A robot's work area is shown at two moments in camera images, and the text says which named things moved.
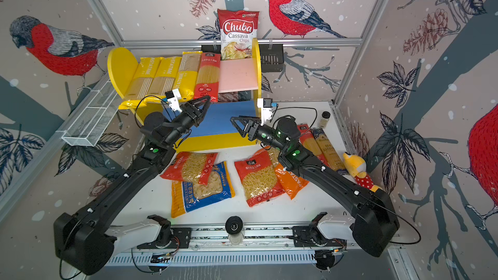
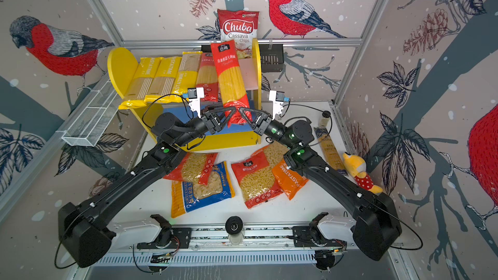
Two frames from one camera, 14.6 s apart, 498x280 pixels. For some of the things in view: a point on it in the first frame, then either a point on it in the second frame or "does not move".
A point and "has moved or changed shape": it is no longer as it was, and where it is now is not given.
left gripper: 191,113 to 211,120
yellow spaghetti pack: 141,86 does not move
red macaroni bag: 259,177 does not move
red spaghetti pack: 308,139 has moved or changed shape
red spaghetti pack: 208,76 does not move
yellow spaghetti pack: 188,74 does not move
